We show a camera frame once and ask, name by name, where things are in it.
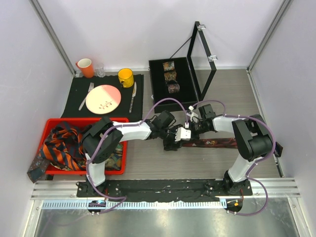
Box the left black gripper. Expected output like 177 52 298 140
159 125 183 151

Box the dark red patterned tie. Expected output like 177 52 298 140
181 137 284 158

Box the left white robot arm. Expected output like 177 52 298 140
82 111 187 197

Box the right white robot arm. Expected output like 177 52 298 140
188 104 276 195

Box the rolled tie bottom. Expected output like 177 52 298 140
167 83 180 94

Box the rolled tie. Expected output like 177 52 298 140
167 83 180 94
162 61 175 72
164 70 177 82

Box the black placemat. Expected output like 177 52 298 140
62 74 144 122

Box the black tie box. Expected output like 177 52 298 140
149 57 198 109

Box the teal floral tie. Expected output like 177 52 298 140
105 143 123 171

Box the rolled tie middle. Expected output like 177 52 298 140
164 70 177 82

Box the silver knife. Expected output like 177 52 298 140
129 82 137 113

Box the rolled tie top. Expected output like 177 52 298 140
162 61 175 72

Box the pink cream plate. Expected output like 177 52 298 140
85 85 121 115

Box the yellow mug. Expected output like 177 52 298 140
118 68 134 88

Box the red plastic bin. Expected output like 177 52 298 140
38 118 128 176

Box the silver fork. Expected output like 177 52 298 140
79 82 94 111

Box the black box lid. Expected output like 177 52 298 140
187 21 218 101

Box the orange navy striped tie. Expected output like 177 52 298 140
39 121 86 171

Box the clear glass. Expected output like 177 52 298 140
94 63 106 78

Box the orange cup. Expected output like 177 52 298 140
76 58 94 78

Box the navy speckled tie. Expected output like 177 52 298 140
27 155 50 183

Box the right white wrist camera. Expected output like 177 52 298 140
187 106 199 122

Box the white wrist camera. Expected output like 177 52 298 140
175 122 191 142
187 106 199 122

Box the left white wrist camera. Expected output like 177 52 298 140
175 122 191 142

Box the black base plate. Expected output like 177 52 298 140
76 179 253 203

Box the white cable duct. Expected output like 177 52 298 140
41 199 227 210

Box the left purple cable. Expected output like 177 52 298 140
85 98 191 214

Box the purple cable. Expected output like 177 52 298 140
85 98 191 214
192 100 277 218

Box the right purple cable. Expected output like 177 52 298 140
192 100 277 218

